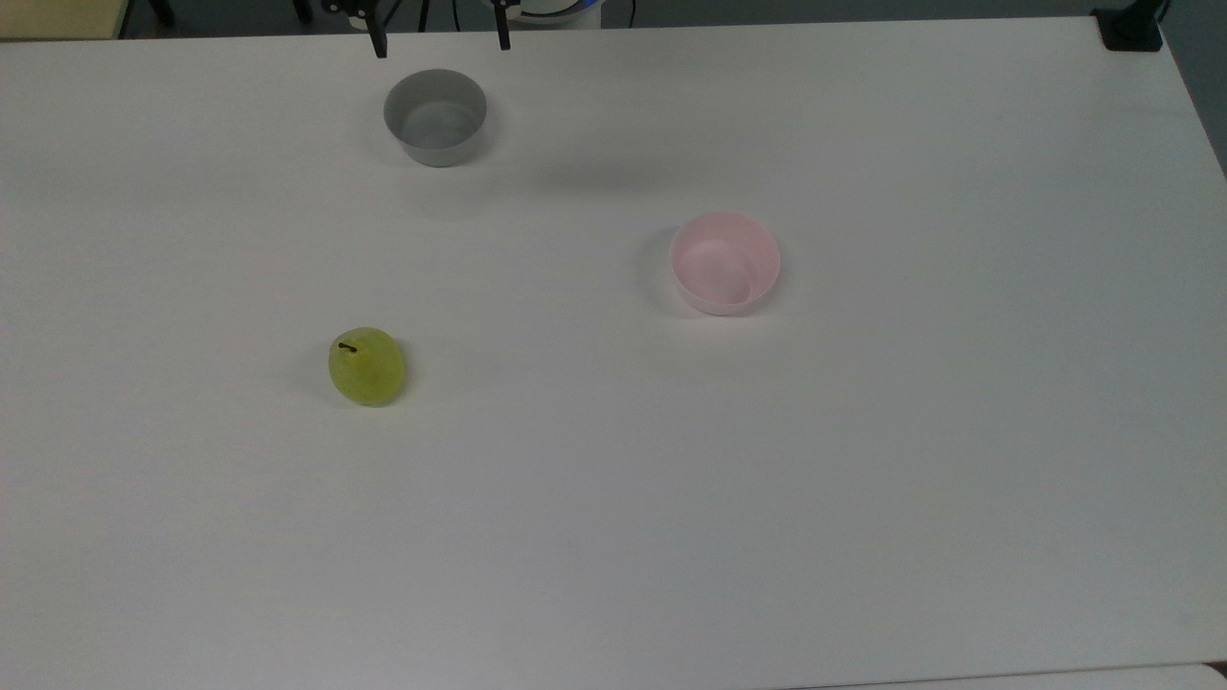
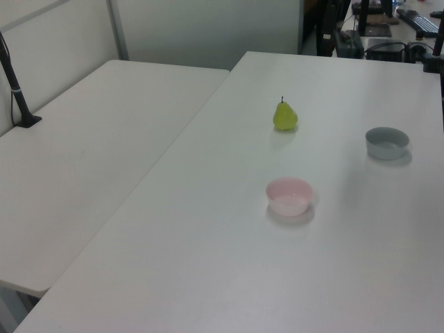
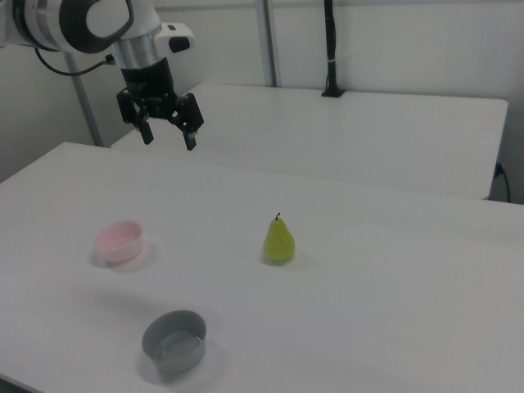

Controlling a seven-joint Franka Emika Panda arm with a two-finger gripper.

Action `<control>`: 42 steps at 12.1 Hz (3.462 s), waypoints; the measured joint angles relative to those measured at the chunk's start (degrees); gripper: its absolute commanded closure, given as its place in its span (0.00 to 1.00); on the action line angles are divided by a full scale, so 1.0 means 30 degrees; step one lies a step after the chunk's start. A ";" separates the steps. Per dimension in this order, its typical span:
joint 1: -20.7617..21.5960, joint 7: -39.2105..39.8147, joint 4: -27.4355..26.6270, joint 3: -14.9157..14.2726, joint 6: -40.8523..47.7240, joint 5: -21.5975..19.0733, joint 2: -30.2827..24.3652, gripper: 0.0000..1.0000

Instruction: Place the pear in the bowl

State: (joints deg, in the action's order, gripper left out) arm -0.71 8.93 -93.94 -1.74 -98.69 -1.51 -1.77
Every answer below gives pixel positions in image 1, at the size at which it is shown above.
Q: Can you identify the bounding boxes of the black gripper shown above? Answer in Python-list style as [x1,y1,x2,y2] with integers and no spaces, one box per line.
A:
[321,0,512,59]

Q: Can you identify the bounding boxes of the green pear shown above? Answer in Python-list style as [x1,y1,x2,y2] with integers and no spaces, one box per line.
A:
[329,327,406,407]

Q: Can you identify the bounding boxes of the grey bowl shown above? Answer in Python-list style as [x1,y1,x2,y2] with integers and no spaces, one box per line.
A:
[383,68,488,169]

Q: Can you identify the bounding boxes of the pink bowl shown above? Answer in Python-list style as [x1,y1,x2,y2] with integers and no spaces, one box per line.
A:
[669,212,782,317]

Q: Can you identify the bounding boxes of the light wooden table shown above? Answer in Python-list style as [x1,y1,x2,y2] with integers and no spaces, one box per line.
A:
[0,0,131,41]

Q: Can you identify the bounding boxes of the black clamp mount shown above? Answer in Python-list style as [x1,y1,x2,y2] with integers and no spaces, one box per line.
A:
[1092,0,1172,53]

